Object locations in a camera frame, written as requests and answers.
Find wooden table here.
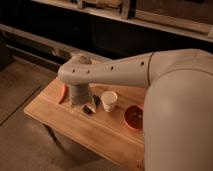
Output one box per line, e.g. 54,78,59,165
24,79,146,171

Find orange bowl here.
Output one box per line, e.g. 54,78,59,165
124,105,143,131

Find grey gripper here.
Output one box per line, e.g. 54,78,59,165
69,84,95,106

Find wooden shelf unit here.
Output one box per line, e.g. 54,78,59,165
0,0,213,73

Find white paper cup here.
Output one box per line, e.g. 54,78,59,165
101,91,118,112

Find black eraser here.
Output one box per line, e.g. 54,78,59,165
83,95,100,114

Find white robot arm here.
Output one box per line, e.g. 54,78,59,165
58,49,213,171

